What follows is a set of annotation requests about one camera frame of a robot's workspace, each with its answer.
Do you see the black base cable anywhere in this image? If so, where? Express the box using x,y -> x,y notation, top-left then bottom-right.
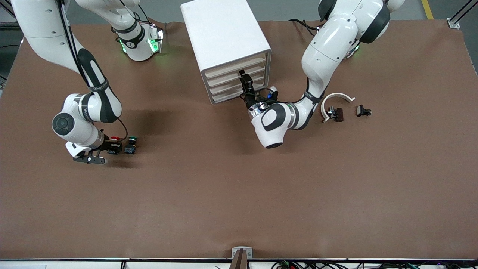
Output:
289,19 -> 322,38

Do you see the white curved plastic ring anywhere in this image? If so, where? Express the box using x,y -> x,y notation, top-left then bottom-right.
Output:
321,92 -> 356,123

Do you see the white drawer cabinet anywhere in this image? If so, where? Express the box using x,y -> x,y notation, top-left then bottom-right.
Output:
181,0 -> 272,105

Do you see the brown narrow strip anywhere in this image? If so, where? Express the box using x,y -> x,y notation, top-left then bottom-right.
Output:
229,249 -> 248,269

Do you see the green push button switch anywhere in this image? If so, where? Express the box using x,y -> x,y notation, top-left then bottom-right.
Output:
124,136 -> 139,155

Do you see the grey metal edge bracket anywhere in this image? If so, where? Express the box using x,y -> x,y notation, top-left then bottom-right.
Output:
231,247 -> 253,259

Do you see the brown table mat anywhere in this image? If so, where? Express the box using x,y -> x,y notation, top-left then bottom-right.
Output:
0,19 -> 478,260

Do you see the aluminium frame profile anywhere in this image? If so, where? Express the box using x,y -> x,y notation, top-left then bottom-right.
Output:
0,0 -> 24,31
446,0 -> 478,29

